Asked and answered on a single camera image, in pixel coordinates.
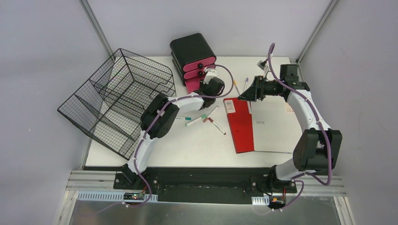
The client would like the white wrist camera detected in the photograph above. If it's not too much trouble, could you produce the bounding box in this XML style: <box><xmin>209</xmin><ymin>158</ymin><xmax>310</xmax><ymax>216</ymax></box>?
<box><xmin>203</xmin><ymin>68</ymin><xmax>217</xmax><ymax>84</ymax></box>
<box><xmin>257</xmin><ymin>59</ymin><xmax>268</xmax><ymax>71</ymax></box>

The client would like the white binder cover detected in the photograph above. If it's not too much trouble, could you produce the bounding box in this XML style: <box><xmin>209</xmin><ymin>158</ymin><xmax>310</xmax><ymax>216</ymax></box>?
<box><xmin>251</xmin><ymin>96</ymin><xmax>302</xmax><ymax>154</ymax></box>

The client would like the black wire mesh tray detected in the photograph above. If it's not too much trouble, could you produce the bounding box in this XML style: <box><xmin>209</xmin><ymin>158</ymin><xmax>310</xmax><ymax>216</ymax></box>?
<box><xmin>58</xmin><ymin>48</ymin><xmax>176</xmax><ymax>159</ymax></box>

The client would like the white cable duct left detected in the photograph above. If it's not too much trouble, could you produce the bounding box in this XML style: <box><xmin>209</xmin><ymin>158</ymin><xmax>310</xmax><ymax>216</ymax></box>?
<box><xmin>77</xmin><ymin>191</ymin><xmax>158</xmax><ymax>203</ymax></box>

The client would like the purple cap white pen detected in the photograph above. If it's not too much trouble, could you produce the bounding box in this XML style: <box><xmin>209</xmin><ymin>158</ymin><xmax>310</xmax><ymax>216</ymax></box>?
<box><xmin>243</xmin><ymin>77</ymin><xmax>249</xmax><ymax>91</ymax></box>

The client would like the white cable duct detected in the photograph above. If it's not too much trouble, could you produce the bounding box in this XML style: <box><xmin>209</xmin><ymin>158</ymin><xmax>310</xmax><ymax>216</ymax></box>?
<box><xmin>77</xmin><ymin>191</ymin><xmax>158</xmax><ymax>203</ymax></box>
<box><xmin>251</xmin><ymin>195</ymin><xmax>269</xmax><ymax>206</ymax></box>

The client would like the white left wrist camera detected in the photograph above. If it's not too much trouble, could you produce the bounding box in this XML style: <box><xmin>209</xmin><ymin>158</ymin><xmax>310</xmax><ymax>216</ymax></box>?
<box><xmin>203</xmin><ymin>68</ymin><xmax>217</xmax><ymax>84</ymax></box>

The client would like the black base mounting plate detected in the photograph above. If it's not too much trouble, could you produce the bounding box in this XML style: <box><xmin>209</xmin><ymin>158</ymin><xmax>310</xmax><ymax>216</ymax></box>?
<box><xmin>113</xmin><ymin>166</ymin><xmax>298</xmax><ymax>204</ymax></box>

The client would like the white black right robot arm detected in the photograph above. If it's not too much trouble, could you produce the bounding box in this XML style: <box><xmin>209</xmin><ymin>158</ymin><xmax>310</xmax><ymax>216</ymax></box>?
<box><xmin>238</xmin><ymin>64</ymin><xmax>343</xmax><ymax>192</ymax></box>

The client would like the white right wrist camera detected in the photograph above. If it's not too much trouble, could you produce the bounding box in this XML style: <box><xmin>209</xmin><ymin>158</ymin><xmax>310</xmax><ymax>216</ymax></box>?
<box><xmin>257</xmin><ymin>59</ymin><xmax>268</xmax><ymax>71</ymax></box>

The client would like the red binder folder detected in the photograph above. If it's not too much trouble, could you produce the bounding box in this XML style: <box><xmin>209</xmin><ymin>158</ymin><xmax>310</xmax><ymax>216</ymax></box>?
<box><xmin>223</xmin><ymin>97</ymin><xmax>254</xmax><ymax>154</ymax></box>

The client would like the red brown white marker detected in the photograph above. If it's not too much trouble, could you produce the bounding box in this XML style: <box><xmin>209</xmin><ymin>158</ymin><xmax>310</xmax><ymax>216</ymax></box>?
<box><xmin>208</xmin><ymin>117</ymin><xmax>226</xmax><ymax>135</ymax></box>

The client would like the pink drawer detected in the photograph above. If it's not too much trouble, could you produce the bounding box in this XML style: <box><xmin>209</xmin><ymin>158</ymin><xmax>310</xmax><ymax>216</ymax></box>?
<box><xmin>184</xmin><ymin>75</ymin><xmax>205</xmax><ymax>93</ymax></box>

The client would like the yellow cap white pen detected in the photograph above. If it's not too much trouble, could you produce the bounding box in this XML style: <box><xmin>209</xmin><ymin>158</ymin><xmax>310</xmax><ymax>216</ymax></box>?
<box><xmin>233</xmin><ymin>80</ymin><xmax>240</xmax><ymax>96</ymax></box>

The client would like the green cap white marker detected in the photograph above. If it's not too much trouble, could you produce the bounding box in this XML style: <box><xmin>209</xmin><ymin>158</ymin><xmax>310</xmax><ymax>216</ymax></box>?
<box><xmin>185</xmin><ymin>114</ymin><xmax>207</xmax><ymax>127</ymax></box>

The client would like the teal cap white marker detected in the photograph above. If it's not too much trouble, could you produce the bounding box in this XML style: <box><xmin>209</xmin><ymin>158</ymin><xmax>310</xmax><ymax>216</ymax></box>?
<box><xmin>176</xmin><ymin>116</ymin><xmax>192</xmax><ymax>120</ymax></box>

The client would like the white pen on binder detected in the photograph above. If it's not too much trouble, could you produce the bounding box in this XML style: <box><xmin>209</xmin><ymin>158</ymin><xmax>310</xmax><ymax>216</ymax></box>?
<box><xmin>247</xmin><ymin>101</ymin><xmax>252</xmax><ymax>114</ymax></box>

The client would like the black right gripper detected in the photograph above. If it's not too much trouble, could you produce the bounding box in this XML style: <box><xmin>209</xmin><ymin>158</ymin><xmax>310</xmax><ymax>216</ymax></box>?
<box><xmin>238</xmin><ymin>75</ymin><xmax>284</xmax><ymax>102</ymax></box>

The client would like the brown cap white marker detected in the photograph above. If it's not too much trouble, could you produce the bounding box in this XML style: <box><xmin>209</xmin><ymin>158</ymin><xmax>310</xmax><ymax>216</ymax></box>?
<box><xmin>203</xmin><ymin>106</ymin><xmax>219</xmax><ymax>122</ymax></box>

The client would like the white cable duct right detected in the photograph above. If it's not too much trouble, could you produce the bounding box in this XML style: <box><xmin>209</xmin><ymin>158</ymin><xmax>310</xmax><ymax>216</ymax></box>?
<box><xmin>251</xmin><ymin>195</ymin><xmax>269</xmax><ymax>206</ymax></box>

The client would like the black drawer cabinet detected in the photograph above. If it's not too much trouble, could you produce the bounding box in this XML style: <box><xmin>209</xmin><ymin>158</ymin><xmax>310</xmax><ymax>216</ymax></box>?
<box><xmin>169</xmin><ymin>33</ymin><xmax>216</xmax><ymax>86</ymax></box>

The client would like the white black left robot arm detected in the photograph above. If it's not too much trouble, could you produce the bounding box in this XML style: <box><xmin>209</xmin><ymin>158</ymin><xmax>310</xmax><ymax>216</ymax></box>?
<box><xmin>123</xmin><ymin>77</ymin><xmax>225</xmax><ymax>190</ymax></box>

